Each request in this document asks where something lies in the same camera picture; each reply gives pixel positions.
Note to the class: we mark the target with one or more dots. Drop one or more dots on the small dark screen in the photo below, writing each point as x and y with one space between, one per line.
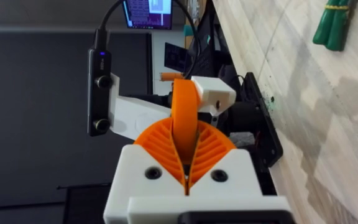
176 57

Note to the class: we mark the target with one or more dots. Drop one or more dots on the black upright wrist plate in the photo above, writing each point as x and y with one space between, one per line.
264 124

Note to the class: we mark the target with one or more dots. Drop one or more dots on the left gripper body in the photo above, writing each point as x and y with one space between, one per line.
135 115

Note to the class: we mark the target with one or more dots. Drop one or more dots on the large black partition panel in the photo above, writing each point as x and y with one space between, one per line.
36 118

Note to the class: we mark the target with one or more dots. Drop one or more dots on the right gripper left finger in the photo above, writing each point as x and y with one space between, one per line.
135 174

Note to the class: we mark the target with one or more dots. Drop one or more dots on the computer monitor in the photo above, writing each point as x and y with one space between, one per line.
148 14

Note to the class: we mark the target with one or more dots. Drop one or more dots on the green vegetable toy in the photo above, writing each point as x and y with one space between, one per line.
334 25

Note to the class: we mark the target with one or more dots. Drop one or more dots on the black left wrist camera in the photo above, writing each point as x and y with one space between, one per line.
99 93

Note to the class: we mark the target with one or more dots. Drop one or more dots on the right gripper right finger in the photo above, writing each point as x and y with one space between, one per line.
232 168

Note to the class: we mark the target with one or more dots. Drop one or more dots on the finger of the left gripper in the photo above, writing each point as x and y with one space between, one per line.
214 91
183 118

